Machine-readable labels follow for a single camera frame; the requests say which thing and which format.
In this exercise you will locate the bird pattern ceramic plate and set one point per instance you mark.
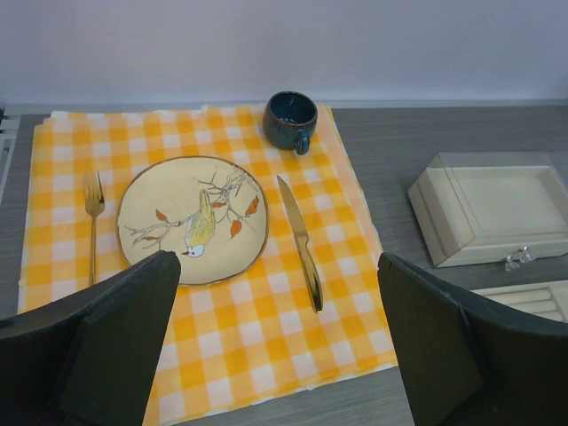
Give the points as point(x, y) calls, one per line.
point(210, 212)

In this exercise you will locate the yellow white checkered cloth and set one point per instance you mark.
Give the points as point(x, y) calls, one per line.
point(247, 339)

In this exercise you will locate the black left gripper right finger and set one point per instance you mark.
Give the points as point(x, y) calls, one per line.
point(467, 360)

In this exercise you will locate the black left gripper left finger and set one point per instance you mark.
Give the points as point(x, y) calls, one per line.
point(89, 358)

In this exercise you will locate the beige jewelry box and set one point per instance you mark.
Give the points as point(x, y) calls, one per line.
point(488, 207)

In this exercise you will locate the gold fork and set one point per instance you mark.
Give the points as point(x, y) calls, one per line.
point(94, 206)

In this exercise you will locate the dark blue ceramic mug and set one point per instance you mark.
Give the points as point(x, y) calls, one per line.
point(289, 121)

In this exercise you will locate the gold knife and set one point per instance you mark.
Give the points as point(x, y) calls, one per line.
point(302, 239)

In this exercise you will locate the beige jewelry drawer tray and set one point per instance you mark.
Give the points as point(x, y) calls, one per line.
point(544, 299)

